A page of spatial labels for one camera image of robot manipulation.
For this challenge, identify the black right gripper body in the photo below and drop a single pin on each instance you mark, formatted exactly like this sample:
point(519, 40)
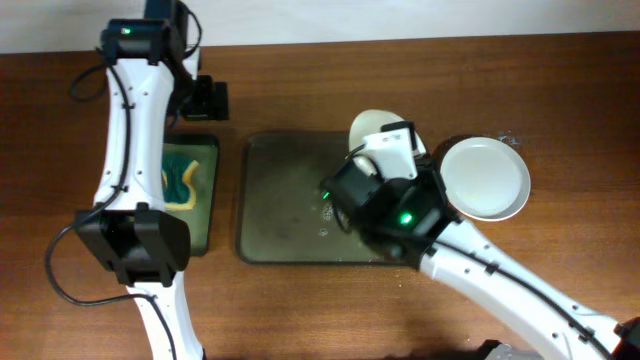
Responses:
point(374, 179)

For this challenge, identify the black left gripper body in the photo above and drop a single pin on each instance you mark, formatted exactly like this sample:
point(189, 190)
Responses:
point(198, 102)

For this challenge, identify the green and yellow sponge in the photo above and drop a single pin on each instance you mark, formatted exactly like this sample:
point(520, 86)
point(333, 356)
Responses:
point(178, 191)

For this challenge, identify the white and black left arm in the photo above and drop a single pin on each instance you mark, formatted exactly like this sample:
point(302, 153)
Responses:
point(152, 74)

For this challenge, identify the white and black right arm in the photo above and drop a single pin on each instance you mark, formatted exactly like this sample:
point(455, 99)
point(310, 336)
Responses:
point(411, 221)

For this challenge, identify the small black tray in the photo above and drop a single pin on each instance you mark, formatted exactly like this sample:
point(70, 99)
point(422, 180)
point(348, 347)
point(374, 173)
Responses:
point(204, 148)

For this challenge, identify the large dark serving tray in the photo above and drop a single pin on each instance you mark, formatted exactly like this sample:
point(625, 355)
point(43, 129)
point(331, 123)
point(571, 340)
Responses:
point(283, 215)

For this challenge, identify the dark object at bottom edge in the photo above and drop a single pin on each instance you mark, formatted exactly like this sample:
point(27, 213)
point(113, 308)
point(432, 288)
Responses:
point(495, 350)

